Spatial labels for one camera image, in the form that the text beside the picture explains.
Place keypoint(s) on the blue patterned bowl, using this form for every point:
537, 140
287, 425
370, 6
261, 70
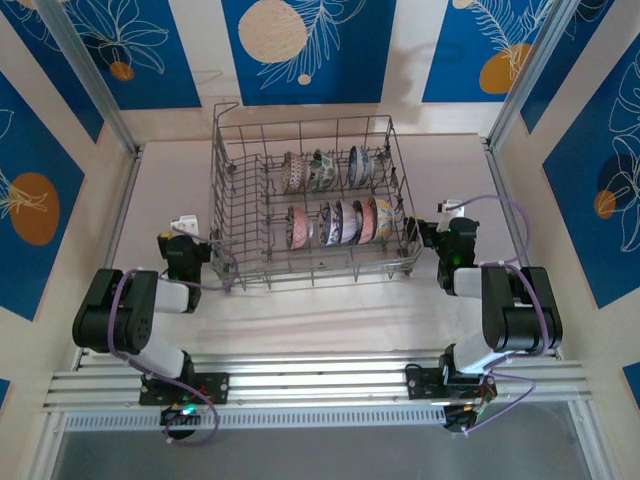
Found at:
361, 166

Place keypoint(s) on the red patterned bowl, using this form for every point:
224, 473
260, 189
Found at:
294, 172

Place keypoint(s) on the green leaf pattern bowl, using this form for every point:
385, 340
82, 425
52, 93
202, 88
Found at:
325, 170

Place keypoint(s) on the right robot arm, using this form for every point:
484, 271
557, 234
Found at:
520, 310

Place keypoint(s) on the blue floral wall poster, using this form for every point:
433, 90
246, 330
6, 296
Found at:
590, 225
50, 150
4, 395
632, 380
165, 75
575, 65
350, 60
70, 85
450, 60

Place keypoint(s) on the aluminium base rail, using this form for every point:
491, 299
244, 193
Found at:
310, 380

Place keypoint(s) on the aluminium frame post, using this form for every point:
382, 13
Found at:
95, 75
525, 75

